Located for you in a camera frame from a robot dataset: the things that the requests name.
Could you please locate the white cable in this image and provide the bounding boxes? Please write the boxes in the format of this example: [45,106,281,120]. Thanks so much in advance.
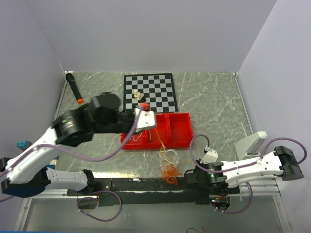
[131,133,179,166]

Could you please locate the orange cable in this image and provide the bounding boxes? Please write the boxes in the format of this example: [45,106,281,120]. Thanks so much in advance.
[159,164,183,186]

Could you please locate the yellow cable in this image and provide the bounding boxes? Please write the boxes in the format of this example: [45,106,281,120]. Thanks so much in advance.
[148,128,195,166]

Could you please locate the red three-compartment bin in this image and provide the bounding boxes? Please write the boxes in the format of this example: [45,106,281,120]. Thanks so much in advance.
[123,112,193,150]

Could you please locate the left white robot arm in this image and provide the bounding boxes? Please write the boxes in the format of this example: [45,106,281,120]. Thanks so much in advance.
[0,92,142,198]

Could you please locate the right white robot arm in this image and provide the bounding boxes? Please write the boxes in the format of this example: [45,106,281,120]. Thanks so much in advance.
[184,146,304,193]

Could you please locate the cream chess piece short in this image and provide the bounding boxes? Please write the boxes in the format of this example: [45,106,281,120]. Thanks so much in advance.
[137,92,142,100]

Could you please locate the black marker orange cap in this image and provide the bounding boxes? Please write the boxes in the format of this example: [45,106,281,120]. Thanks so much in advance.
[65,73,84,104]

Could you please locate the white grey stand device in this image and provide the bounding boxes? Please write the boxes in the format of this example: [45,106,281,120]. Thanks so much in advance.
[235,131,267,160]

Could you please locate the black white chessboard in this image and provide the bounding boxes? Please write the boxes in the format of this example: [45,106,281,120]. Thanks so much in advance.
[123,73,178,113]

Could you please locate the blue lego bricks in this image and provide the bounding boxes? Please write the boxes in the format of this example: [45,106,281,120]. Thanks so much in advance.
[46,157,59,172]

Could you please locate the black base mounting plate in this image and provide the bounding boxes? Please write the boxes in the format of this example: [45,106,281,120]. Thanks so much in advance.
[67,177,240,207]

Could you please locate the blue brown toy block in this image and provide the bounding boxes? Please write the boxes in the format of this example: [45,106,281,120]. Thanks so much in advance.
[16,141,32,151]

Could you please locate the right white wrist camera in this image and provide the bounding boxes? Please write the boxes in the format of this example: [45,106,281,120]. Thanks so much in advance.
[200,149,218,164]

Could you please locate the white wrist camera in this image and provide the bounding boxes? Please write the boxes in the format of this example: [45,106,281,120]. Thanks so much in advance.
[200,149,218,164]
[135,108,157,133]

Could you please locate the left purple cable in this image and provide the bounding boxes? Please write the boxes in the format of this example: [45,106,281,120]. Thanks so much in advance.
[0,113,143,221]

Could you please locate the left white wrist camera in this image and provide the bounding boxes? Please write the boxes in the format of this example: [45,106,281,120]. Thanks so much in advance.
[135,108,157,133]

